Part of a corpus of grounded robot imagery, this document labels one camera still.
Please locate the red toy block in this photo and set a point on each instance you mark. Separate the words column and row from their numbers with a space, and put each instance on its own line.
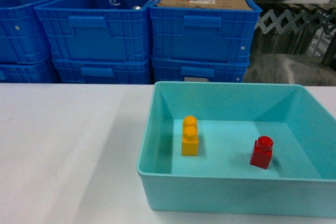
column 261, row 154

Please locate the yellow toy block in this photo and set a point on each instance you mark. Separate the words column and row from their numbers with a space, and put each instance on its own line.
column 190, row 140

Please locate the blue crate lower right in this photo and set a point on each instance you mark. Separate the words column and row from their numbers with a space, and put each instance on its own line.
column 184, row 70

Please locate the blue crate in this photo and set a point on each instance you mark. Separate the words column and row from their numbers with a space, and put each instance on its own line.
column 23, row 38
column 86, row 30
column 41, row 72
column 209, row 35
column 94, row 72
column 184, row 70

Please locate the blue crate lower middle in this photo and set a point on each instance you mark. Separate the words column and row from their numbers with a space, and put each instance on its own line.
column 94, row 72

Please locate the blue crate upper right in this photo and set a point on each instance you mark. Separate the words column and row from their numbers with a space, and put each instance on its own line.
column 209, row 35

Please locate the blue crate upper middle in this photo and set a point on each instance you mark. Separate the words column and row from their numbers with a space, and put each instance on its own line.
column 86, row 30

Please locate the brown cardboard sheet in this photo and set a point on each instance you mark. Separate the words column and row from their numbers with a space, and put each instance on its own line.
column 206, row 4

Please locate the blue crate upper left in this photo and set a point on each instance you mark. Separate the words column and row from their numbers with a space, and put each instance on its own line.
column 23, row 38

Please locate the blue crate lower left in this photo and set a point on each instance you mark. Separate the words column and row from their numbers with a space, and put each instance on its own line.
column 41, row 72

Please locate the grey expandable roller conveyor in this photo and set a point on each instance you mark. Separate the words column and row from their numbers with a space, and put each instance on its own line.
column 314, row 20

